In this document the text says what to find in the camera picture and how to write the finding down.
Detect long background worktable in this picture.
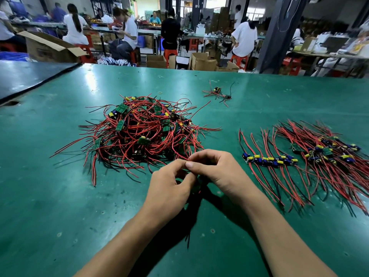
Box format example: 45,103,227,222
12,21,162,36

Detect cluttered background worktable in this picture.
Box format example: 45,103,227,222
291,32,369,78

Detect tangled heap of wired boards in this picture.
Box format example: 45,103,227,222
50,93,222,187

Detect small cardboard box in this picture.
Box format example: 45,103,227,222
190,52,217,72
146,55,168,69
168,55,191,70
216,61,240,73

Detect person's left forearm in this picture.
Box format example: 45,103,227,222
73,208,162,277

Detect person's left hand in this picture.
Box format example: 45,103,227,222
143,159,198,226

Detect fanned bundle of wired boards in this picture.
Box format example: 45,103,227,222
272,119,369,217

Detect blue plastic bin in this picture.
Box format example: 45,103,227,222
0,51,29,62

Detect loose board with yellow part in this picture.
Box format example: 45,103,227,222
202,81,223,99

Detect person's right hand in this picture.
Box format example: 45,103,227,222
185,149,258,210

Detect loose dark wired board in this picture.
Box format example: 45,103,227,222
219,81,236,108

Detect neat row of wired boards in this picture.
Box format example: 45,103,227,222
238,128,315,213

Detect person's right forearm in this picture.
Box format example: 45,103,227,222
245,191,338,277

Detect large open cardboard box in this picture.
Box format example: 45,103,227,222
18,31,87,63

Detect dark structural pillar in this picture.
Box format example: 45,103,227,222
256,0,308,75

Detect pile of blue-white packets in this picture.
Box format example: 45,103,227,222
100,56,136,67

